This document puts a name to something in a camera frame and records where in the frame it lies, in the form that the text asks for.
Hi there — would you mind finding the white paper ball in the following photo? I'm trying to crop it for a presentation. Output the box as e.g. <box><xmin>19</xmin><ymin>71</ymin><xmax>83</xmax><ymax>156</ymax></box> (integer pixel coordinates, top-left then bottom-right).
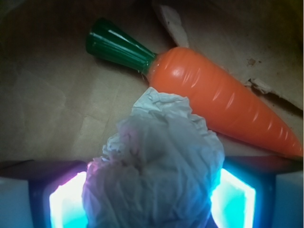
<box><xmin>83</xmin><ymin>88</ymin><xmax>225</xmax><ymax>228</ymax></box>

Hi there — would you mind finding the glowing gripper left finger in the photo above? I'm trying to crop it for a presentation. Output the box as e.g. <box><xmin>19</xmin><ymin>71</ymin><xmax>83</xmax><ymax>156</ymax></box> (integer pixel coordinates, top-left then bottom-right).
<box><xmin>0</xmin><ymin>160</ymin><xmax>87</xmax><ymax>228</ymax></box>

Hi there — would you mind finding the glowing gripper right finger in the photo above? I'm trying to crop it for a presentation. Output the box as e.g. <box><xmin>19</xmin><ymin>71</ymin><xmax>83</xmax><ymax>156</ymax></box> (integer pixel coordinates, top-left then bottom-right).
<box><xmin>209</xmin><ymin>155</ymin><xmax>304</xmax><ymax>228</ymax></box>

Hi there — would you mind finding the brown paper bag tray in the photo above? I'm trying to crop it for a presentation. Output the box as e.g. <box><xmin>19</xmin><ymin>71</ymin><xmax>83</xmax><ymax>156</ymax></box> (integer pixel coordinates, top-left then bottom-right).
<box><xmin>0</xmin><ymin>0</ymin><xmax>304</xmax><ymax>161</ymax></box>

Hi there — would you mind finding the orange plastic toy carrot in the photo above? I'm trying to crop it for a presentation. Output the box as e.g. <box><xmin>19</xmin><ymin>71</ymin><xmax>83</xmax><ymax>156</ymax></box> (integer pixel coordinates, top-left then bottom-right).
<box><xmin>85</xmin><ymin>18</ymin><xmax>304</xmax><ymax>157</ymax></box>

